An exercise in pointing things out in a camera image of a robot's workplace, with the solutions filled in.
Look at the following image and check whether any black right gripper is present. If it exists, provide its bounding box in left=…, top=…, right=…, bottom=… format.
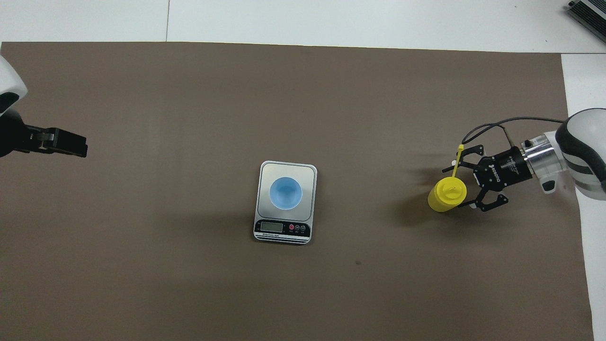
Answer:
left=442, top=144, right=535, bottom=212

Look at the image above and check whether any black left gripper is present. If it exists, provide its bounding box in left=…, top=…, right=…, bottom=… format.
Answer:
left=0, top=110, right=89, bottom=158

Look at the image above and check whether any yellow squeeze bottle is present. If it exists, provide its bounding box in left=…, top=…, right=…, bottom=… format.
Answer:
left=428, top=144, right=468, bottom=213

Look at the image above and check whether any light blue plastic cup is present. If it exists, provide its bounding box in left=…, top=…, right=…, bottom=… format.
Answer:
left=269, top=177, right=303, bottom=211

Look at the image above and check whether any silver digital kitchen scale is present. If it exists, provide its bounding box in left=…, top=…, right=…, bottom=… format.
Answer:
left=253, top=161, right=318, bottom=245

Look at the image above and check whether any brown paper table mat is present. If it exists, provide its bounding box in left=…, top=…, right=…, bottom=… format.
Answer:
left=0, top=42, right=595, bottom=341

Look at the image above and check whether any grey finned metal box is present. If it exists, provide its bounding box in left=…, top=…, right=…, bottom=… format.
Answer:
left=567, top=0, right=606, bottom=45

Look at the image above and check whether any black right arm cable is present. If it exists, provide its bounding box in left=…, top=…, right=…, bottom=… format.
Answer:
left=461, top=117, right=566, bottom=148

